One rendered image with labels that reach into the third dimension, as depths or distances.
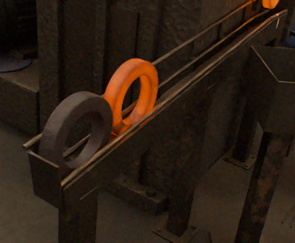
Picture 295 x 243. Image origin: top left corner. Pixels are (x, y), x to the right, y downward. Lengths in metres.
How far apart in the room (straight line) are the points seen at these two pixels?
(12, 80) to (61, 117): 1.30
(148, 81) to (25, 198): 0.88
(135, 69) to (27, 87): 1.13
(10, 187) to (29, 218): 0.20
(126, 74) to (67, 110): 0.18
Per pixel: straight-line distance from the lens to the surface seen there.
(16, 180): 1.79
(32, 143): 0.81
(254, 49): 1.26
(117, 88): 0.87
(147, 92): 1.00
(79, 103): 0.77
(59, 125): 0.75
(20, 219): 1.61
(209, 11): 1.34
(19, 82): 2.01
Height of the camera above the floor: 1.07
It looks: 29 degrees down
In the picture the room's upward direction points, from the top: 7 degrees clockwise
